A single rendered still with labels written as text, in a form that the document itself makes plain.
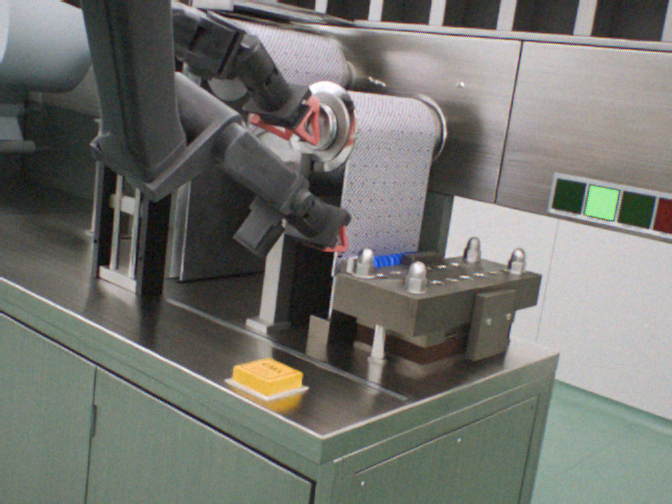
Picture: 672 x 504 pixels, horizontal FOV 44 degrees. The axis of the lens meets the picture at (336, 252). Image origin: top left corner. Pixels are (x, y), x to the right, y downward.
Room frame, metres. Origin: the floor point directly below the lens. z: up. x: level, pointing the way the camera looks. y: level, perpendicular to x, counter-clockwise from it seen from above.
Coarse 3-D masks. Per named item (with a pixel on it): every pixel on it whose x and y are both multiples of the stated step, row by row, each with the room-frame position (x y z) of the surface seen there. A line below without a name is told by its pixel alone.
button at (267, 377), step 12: (264, 360) 1.13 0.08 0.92; (240, 372) 1.08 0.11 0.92; (252, 372) 1.08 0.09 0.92; (264, 372) 1.08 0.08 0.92; (276, 372) 1.09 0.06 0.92; (288, 372) 1.10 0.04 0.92; (300, 372) 1.10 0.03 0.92; (252, 384) 1.07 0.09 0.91; (264, 384) 1.05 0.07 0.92; (276, 384) 1.06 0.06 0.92; (288, 384) 1.08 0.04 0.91; (300, 384) 1.10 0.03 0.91
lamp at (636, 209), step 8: (624, 192) 1.38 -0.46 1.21; (624, 200) 1.38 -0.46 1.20; (632, 200) 1.37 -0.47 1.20; (640, 200) 1.36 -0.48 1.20; (648, 200) 1.35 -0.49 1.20; (624, 208) 1.38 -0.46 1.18; (632, 208) 1.37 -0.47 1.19; (640, 208) 1.36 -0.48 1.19; (648, 208) 1.35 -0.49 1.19; (624, 216) 1.37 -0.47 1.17; (632, 216) 1.36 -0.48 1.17; (640, 216) 1.36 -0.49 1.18; (648, 216) 1.35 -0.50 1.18; (640, 224) 1.36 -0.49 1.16; (648, 224) 1.35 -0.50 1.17
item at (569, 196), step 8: (560, 184) 1.45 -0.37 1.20; (568, 184) 1.44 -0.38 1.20; (576, 184) 1.43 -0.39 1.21; (560, 192) 1.45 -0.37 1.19; (568, 192) 1.44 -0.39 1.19; (576, 192) 1.43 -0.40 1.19; (560, 200) 1.45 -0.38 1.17; (568, 200) 1.44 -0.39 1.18; (576, 200) 1.43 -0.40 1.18; (560, 208) 1.45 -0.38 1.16; (568, 208) 1.44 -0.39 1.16; (576, 208) 1.43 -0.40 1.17
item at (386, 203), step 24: (360, 168) 1.37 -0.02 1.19; (384, 168) 1.42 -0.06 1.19; (408, 168) 1.47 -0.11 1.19; (360, 192) 1.37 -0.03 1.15; (384, 192) 1.43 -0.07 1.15; (408, 192) 1.48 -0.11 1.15; (360, 216) 1.38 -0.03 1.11; (384, 216) 1.43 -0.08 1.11; (408, 216) 1.49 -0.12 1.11; (360, 240) 1.39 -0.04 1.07; (384, 240) 1.44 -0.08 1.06; (408, 240) 1.50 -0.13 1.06; (336, 264) 1.34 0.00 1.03
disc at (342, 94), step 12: (324, 84) 1.38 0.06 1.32; (336, 84) 1.37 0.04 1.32; (348, 96) 1.35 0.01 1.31; (348, 108) 1.35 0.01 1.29; (348, 144) 1.34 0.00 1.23; (336, 156) 1.35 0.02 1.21; (348, 156) 1.34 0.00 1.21; (312, 168) 1.38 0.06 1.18; (324, 168) 1.37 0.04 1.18; (336, 168) 1.35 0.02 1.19
